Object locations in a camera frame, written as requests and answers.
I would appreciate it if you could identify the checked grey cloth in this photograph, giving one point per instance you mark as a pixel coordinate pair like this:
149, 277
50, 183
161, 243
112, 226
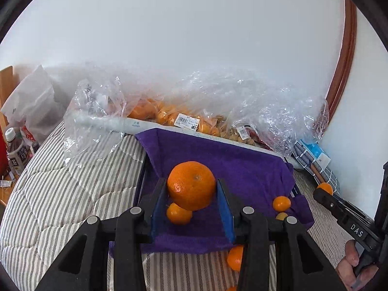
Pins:
321, 176

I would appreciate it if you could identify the bag of brown nuts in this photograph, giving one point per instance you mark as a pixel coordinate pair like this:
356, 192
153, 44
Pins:
240, 130

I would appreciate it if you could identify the white plastic bag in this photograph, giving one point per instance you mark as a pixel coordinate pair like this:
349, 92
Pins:
33, 105

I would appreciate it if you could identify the blue tissue pack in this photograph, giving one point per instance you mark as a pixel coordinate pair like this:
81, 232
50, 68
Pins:
317, 153

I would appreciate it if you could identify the striped quilt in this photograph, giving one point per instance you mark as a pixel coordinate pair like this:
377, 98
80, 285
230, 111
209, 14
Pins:
52, 199

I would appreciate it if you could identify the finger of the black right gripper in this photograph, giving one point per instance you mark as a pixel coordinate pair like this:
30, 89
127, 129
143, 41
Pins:
330, 201

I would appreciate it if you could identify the bag of orange kumquats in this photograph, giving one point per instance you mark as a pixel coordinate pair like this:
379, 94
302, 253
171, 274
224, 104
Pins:
179, 116

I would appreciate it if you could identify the large clear plastic bag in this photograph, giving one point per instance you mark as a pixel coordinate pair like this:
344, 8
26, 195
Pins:
279, 116

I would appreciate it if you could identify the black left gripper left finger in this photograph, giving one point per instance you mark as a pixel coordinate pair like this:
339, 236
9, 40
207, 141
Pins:
82, 263

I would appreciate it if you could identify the red paper bag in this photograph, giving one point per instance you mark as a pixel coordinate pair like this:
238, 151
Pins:
3, 157

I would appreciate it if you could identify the small orange kumquat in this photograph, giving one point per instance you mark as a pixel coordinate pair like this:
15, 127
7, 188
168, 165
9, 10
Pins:
281, 216
281, 204
326, 187

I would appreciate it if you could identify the brown wooden door frame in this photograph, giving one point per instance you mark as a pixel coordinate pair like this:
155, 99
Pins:
342, 71

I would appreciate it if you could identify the tea drink bottle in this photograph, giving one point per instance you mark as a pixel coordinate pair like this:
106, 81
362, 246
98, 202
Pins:
17, 150

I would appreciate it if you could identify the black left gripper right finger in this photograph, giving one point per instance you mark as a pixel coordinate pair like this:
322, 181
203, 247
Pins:
299, 262

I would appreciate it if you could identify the wooden headboard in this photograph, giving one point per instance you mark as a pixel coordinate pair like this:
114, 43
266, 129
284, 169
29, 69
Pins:
7, 84

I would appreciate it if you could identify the wooden nightstand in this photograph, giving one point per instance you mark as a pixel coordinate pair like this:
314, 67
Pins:
8, 183

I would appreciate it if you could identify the right hand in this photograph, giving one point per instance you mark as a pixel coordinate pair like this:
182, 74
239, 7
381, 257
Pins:
345, 269

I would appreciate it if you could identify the large orange mandarin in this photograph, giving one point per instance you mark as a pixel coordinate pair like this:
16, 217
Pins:
191, 185
178, 215

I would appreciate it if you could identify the purple towel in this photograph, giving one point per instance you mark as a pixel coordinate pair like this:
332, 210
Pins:
255, 178

